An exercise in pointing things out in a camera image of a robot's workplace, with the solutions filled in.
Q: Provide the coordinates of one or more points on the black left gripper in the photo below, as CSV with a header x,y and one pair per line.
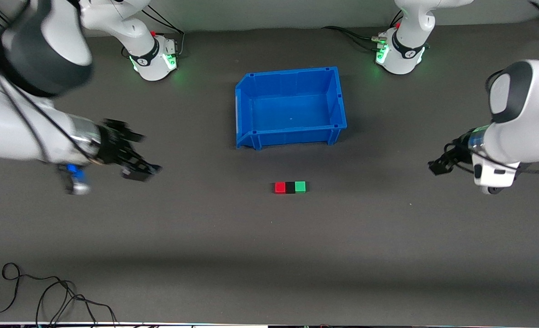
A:
x,y
454,155

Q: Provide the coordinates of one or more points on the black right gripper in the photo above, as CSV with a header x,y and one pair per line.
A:
x,y
113,146

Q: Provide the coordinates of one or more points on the small red cube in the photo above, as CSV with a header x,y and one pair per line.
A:
x,y
279,187

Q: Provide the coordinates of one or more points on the small green cube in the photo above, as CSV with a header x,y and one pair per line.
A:
x,y
300,187

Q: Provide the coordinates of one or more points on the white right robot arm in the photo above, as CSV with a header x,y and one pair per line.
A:
x,y
18,123

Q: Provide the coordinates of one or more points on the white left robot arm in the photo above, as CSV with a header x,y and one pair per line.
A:
x,y
524,123

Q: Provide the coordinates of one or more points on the small black cube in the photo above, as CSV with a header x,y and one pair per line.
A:
x,y
290,187

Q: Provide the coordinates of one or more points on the blue plastic storage bin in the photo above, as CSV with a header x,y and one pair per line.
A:
x,y
292,111

